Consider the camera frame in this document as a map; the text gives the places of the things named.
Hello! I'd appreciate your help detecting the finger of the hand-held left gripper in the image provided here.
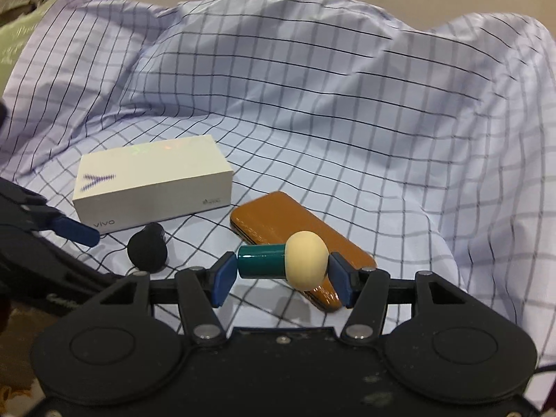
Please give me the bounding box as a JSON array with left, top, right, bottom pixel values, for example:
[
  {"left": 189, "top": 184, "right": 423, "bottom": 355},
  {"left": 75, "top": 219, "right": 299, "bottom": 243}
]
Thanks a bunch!
[
  {"left": 0, "top": 178, "right": 49, "bottom": 210},
  {"left": 17, "top": 204, "right": 101, "bottom": 247}
]

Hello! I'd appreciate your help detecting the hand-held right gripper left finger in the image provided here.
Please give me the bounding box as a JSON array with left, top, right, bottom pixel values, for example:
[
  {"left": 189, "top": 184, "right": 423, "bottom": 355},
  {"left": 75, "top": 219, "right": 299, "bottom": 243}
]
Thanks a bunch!
[{"left": 98, "top": 252, "right": 239, "bottom": 345}]

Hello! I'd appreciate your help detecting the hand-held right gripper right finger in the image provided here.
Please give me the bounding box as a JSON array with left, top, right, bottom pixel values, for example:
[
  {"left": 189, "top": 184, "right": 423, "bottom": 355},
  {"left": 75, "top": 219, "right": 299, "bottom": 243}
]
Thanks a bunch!
[{"left": 329, "top": 252, "right": 466, "bottom": 345}]

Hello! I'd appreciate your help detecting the green and cream mushroom toy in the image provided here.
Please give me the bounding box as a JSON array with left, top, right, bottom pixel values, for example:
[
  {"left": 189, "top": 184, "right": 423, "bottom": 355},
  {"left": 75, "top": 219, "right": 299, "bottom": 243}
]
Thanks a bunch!
[{"left": 237, "top": 231, "right": 329, "bottom": 290}]

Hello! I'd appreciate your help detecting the black foam ball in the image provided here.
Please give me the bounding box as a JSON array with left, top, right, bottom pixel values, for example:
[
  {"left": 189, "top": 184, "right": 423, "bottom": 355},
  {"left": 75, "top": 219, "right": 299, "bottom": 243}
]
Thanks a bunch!
[{"left": 127, "top": 222, "right": 170, "bottom": 272}]

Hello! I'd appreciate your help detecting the brown leather case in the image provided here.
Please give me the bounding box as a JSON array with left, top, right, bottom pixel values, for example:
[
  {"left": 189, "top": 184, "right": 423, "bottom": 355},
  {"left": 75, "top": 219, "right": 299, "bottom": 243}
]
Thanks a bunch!
[{"left": 229, "top": 191, "right": 378, "bottom": 312}]

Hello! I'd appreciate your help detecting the white cardboard box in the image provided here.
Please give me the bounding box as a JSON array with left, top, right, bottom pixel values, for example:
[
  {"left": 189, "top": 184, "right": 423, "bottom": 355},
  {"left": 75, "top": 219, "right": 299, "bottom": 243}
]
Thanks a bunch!
[{"left": 72, "top": 136, "right": 234, "bottom": 234}]

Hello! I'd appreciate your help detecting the checked light purple bedsheet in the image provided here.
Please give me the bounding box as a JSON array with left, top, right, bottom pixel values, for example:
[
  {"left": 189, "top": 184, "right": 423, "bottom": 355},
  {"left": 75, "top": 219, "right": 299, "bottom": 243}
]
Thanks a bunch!
[{"left": 0, "top": 0, "right": 556, "bottom": 357}]

